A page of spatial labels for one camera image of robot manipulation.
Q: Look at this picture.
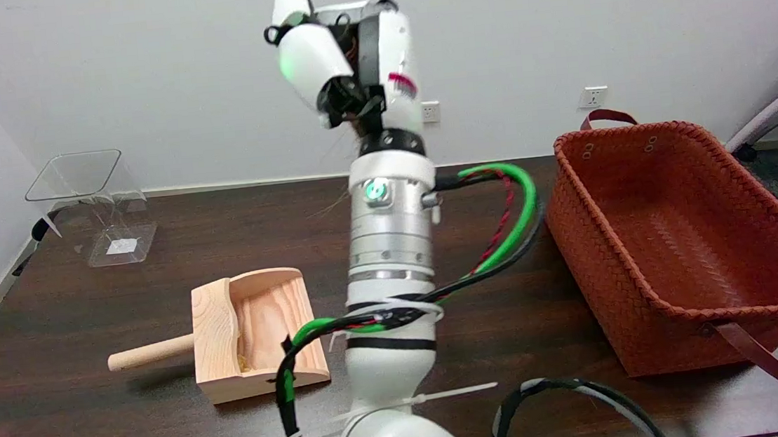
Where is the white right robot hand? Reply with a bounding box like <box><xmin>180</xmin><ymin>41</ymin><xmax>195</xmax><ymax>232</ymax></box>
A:
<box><xmin>262</xmin><ymin>0</ymin><xmax>427</xmax><ymax>167</ymax></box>

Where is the small brown bristle broom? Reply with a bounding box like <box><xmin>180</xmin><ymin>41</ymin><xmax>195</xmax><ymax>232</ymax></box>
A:
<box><xmin>311</xmin><ymin>79</ymin><xmax>395</xmax><ymax>220</ymax></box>

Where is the red woven basket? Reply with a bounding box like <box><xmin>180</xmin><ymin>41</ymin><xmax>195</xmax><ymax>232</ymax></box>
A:
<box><xmin>536</xmin><ymin>94</ymin><xmax>778</xmax><ymax>415</ymax></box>

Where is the clear plastic container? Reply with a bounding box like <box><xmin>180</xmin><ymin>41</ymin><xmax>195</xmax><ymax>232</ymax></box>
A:
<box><xmin>21</xmin><ymin>146</ymin><xmax>161</xmax><ymax>274</ymax></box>

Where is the wooden dustpan with handle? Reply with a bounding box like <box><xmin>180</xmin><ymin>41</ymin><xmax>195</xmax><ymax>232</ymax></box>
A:
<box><xmin>100</xmin><ymin>264</ymin><xmax>333</xmax><ymax>415</ymax></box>

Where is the grey chair frame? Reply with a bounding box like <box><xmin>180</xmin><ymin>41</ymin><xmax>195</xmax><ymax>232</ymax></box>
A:
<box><xmin>719</xmin><ymin>69</ymin><xmax>778</xmax><ymax>163</ymax></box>

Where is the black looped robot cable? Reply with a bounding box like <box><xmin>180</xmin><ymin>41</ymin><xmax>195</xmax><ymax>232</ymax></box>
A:
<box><xmin>487</xmin><ymin>367</ymin><xmax>671</xmax><ymax>437</ymax></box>

